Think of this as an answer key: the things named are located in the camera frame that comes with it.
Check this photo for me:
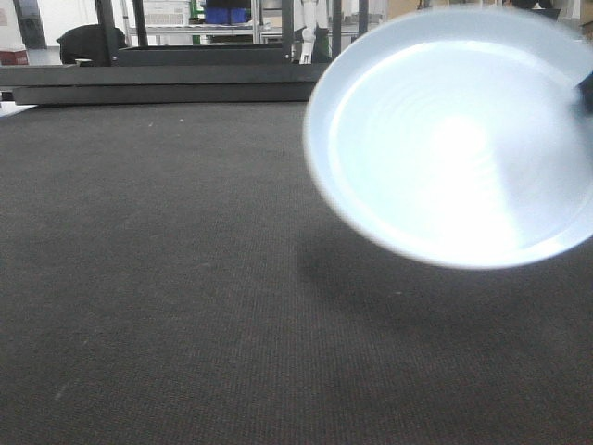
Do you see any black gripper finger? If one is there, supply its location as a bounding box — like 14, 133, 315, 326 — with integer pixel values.
574, 72, 593, 114

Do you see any light blue round tray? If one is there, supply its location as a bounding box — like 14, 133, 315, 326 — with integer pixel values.
303, 6, 592, 270

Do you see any blue storage bin background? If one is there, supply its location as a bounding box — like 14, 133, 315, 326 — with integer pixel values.
205, 6, 251, 25

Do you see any black bag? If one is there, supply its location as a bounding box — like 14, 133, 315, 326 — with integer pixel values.
57, 24, 110, 67

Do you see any black table edge frame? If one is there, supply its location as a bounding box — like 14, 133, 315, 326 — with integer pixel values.
1, 63, 328, 106

